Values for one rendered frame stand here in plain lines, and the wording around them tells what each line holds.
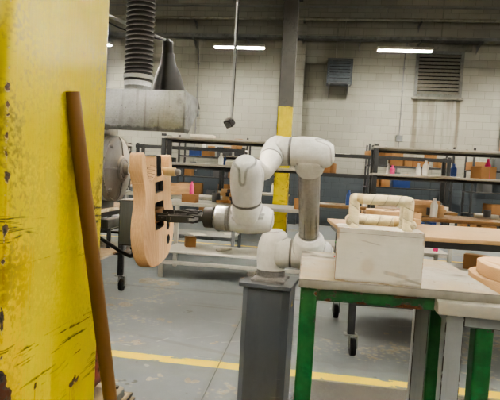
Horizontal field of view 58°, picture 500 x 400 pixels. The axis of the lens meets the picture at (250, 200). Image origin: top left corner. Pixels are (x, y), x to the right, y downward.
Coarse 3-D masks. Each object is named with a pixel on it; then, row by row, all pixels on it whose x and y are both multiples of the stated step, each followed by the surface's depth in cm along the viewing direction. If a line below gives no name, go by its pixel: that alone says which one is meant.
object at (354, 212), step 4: (352, 200) 146; (356, 200) 146; (352, 204) 146; (356, 204) 146; (352, 208) 146; (356, 208) 146; (352, 212) 146; (356, 212) 146; (352, 216) 146; (356, 216) 146; (352, 220) 146; (356, 220) 146; (352, 224) 146; (356, 224) 146
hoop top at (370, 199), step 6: (360, 198) 146; (366, 198) 145; (372, 198) 145; (378, 198) 145; (384, 198) 144; (390, 198) 144; (396, 198) 144; (402, 198) 143; (408, 198) 143; (372, 204) 146; (378, 204) 145; (384, 204) 145; (390, 204) 144; (396, 204) 144; (402, 204) 143
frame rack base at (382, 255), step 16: (352, 240) 146; (368, 240) 145; (384, 240) 144; (400, 240) 143; (416, 240) 142; (336, 256) 147; (352, 256) 146; (368, 256) 145; (384, 256) 144; (400, 256) 143; (416, 256) 142; (336, 272) 147; (352, 272) 146; (368, 272) 145; (384, 272) 144; (400, 272) 143; (416, 272) 142
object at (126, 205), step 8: (120, 200) 195; (128, 200) 195; (120, 208) 195; (128, 208) 195; (120, 216) 195; (128, 216) 195; (120, 224) 196; (128, 224) 195; (120, 232) 196; (128, 232) 195; (104, 240) 196; (120, 240) 196; (128, 240) 195; (128, 256) 199
